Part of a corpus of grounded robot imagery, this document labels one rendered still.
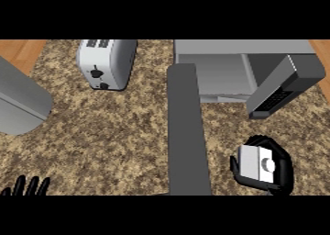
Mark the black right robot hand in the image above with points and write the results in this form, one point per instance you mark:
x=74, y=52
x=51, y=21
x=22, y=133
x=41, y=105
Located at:
x=283, y=171

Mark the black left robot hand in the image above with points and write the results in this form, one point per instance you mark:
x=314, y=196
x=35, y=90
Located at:
x=26, y=188

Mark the dark grey microwave door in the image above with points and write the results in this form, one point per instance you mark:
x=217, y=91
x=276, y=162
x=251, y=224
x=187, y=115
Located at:
x=186, y=131

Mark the grey microwave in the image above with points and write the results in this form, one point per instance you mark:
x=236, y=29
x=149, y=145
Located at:
x=262, y=70

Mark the white toaster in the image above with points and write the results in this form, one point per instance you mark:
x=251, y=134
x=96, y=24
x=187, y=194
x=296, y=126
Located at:
x=106, y=64

